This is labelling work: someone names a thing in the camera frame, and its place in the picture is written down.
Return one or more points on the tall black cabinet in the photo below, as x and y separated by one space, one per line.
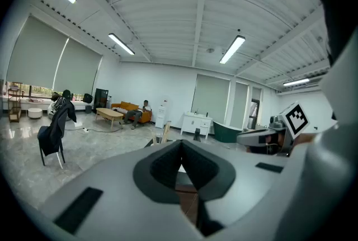
100 98

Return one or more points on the white water dispenser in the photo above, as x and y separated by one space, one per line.
162 114

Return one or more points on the person's right forearm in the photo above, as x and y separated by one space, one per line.
305 139

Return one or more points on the black faucet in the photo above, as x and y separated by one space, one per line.
197 136

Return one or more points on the narrow grey roller blind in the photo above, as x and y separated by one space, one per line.
256 93
239 104

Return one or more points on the white power strip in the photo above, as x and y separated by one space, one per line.
85 130

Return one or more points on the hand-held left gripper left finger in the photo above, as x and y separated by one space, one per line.
117 192

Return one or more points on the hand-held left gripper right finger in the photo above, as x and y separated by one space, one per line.
246 184

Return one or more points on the wooden shelf rack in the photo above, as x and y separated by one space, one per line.
14 111

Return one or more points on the white round stool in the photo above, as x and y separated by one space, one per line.
35 113

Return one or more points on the wooden coffee table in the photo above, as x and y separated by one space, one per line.
107 113

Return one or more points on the white vanity cabinet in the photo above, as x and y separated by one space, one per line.
195 122

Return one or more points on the dark waste bin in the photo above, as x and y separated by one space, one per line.
88 109

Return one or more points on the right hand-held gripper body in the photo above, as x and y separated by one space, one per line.
295 119

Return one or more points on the person's black shirt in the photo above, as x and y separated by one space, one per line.
339 10

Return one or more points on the black chair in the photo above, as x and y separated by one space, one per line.
42 158

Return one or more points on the dark green bathtub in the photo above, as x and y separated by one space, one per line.
225 132

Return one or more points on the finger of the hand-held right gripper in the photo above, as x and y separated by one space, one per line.
251 137

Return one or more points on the black backpack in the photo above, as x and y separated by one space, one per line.
87 98

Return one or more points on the orange sofa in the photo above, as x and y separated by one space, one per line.
126 106

